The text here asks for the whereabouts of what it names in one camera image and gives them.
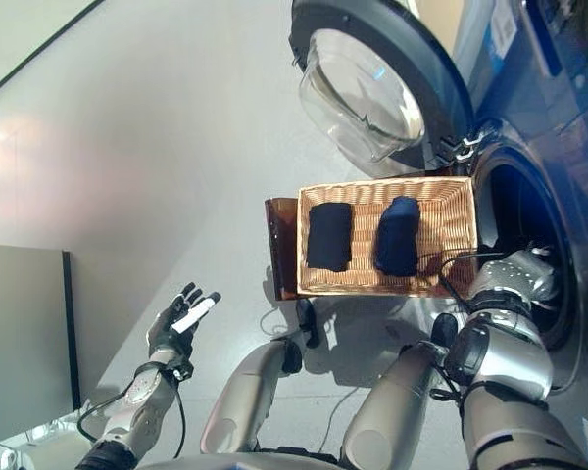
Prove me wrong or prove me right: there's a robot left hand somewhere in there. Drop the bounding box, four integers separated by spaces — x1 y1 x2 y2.
146 281 222 362

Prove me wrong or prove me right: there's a blue garment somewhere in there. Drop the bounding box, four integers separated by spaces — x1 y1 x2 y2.
374 196 421 277

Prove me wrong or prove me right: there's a grey front-load washing machine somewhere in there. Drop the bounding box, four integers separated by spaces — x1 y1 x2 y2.
420 0 588 470

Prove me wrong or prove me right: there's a silver robot left leg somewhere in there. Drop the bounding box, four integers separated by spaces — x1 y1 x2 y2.
199 298 320 454

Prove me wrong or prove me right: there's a silver robot leg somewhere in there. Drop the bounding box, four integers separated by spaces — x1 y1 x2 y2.
342 312 460 470
199 298 320 454

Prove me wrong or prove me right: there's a grey robot torso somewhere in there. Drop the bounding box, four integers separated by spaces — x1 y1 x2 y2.
141 449 344 470

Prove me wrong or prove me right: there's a grey panel with black edge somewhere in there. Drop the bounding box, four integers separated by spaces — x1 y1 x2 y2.
0 243 82 432

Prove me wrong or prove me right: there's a glossy brown wooden stool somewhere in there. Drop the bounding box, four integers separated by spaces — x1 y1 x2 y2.
264 197 304 301

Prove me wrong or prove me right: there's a folded black garment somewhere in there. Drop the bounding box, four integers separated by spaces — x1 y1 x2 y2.
306 201 354 273

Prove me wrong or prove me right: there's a woven wicker laundry basket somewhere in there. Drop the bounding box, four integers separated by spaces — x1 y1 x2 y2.
296 176 480 299

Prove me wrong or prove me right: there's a silver robot right leg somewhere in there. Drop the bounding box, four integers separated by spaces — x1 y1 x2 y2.
342 312 460 470

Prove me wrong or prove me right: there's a round glass washer door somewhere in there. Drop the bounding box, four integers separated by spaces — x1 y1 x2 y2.
289 0 476 177

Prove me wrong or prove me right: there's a blue white energy label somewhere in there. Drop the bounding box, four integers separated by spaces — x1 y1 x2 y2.
487 0 519 63

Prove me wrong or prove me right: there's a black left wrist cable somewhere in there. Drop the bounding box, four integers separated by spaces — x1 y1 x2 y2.
76 381 186 459

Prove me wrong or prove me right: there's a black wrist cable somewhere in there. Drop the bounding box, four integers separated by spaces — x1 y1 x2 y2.
416 249 511 307
76 381 186 459

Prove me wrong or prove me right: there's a thin white floor cable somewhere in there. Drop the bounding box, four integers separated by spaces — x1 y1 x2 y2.
259 305 300 340

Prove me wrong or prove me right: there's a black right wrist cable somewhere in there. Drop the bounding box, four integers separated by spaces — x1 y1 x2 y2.
416 249 511 307

